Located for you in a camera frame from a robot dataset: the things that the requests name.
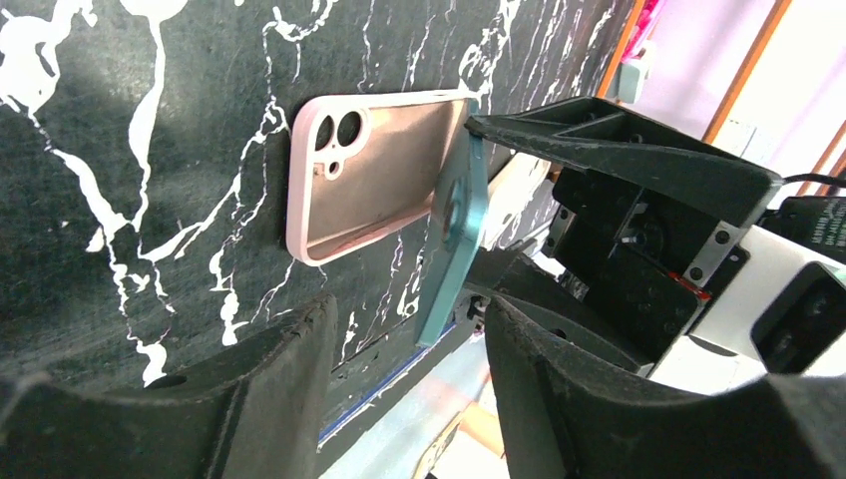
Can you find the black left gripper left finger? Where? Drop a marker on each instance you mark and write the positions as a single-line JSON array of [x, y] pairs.
[[252, 411]]

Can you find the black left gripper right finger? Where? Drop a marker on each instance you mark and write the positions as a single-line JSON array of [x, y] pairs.
[[565, 413]]

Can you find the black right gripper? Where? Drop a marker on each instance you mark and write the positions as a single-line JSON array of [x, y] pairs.
[[628, 232]]

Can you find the teal smartphone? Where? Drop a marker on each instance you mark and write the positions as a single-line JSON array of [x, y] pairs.
[[456, 228]]

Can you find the pink phone case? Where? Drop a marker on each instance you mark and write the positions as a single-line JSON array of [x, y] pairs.
[[363, 167]]

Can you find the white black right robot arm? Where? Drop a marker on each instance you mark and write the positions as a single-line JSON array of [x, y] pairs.
[[783, 313]]

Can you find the beige phone case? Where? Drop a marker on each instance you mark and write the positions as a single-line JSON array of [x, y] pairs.
[[509, 192]]

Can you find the light blue eraser block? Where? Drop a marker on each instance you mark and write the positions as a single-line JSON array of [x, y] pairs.
[[629, 80]]

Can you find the pink highlighter marker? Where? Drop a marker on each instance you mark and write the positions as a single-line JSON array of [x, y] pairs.
[[645, 23]]

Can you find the orange wooden shelf rack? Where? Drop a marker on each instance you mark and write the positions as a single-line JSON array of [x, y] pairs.
[[764, 80]]

